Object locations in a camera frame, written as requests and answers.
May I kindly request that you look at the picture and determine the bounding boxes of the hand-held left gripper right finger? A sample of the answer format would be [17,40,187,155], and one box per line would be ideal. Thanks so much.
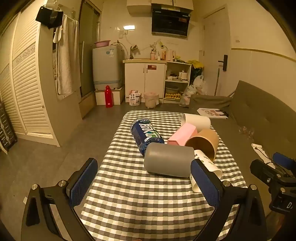
[190,159,270,241]

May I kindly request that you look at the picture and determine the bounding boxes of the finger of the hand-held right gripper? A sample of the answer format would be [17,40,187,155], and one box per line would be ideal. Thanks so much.
[250,159,286,185]
[272,152,296,171]

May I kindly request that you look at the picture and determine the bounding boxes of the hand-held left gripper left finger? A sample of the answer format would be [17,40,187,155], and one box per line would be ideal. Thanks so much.
[21,158,99,241]

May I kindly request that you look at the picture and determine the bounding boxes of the grey cup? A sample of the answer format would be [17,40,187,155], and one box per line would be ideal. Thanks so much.
[144,142,195,178]

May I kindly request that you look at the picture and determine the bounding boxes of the white printed paper cup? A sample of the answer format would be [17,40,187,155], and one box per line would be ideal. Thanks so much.
[189,149,223,193]

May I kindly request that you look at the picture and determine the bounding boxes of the brown paper cup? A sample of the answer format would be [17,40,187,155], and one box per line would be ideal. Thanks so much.
[185,129,220,162]

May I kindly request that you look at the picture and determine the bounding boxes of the pink square cup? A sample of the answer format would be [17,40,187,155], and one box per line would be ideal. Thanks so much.
[167,123,198,147]

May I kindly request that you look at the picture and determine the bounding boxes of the plain white cup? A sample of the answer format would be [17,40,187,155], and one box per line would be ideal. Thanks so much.
[181,113,211,130]

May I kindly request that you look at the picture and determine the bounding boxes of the clear plastic wrapper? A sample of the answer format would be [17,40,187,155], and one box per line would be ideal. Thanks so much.
[238,126,255,138]

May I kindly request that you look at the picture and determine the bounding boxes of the grey checkered tablecloth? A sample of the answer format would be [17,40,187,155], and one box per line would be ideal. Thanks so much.
[74,110,249,241]

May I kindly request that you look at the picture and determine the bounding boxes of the grey sofa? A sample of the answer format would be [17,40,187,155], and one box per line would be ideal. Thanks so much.
[189,80,296,219]

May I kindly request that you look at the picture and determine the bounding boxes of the magazine with pink picture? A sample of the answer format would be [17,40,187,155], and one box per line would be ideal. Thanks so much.
[196,108,229,119]

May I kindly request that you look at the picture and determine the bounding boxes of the blue water bottle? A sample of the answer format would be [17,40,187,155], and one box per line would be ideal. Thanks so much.
[130,118,165,156]

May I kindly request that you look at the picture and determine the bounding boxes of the red bottle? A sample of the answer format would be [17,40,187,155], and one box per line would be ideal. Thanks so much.
[105,85,112,108]

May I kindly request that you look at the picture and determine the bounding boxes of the white platform box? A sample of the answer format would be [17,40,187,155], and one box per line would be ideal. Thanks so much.
[95,87,125,106]

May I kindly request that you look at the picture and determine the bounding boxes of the clear plastic bag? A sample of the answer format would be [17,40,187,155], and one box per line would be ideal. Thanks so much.
[179,85,197,107]

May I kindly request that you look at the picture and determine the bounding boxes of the black crate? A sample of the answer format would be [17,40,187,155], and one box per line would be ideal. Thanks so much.
[0,100,18,154]

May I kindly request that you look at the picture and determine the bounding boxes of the wooden broom stick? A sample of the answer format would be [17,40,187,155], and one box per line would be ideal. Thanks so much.
[214,68,220,96]

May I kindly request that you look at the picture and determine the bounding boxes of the pink trash bin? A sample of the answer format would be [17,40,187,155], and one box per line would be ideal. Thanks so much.
[144,92,159,108]

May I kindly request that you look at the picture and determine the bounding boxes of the white plastic bag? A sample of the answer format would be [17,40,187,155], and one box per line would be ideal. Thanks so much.
[193,75,207,95]

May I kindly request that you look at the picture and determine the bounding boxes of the white open shelf unit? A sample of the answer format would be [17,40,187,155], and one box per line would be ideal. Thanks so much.
[163,61,192,104]

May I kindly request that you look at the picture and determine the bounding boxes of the grey washing machine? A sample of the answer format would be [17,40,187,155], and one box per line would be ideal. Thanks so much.
[92,45,124,90]

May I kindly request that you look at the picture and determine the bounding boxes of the white sink cabinet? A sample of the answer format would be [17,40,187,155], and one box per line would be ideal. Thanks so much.
[122,58,167,104]

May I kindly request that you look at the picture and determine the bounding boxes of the white louvred wardrobe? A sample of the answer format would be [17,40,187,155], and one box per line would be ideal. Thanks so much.
[0,9,61,147]

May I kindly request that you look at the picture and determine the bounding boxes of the yellow bag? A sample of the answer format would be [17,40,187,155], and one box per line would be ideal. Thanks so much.
[188,60,204,69]

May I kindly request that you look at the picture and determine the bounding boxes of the white hanging towel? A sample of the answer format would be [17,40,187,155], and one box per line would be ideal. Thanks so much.
[53,14,79,96]

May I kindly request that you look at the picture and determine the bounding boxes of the white door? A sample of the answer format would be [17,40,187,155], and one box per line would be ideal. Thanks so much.
[202,7,232,96]

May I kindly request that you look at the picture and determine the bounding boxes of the glass shower door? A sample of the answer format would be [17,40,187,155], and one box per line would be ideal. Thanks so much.
[78,0,102,98]

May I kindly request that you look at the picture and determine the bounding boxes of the bronze faucet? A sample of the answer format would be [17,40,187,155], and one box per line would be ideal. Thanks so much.
[129,45,139,60]

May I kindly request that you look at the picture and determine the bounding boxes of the black range hood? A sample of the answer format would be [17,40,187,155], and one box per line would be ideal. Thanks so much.
[151,8,191,37]

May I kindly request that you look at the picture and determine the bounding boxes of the black hanging bag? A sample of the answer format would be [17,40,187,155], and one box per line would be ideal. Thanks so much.
[35,6,64,29]

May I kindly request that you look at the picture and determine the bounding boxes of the white cloth with cord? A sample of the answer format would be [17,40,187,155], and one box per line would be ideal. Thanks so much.
[251,143,277,169]

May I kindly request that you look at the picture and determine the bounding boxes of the black door handle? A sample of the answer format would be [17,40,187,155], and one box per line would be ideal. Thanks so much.
[218,55,228,71]

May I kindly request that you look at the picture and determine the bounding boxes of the white wall cabinets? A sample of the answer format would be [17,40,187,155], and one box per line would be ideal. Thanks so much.
[126,0,194,15]

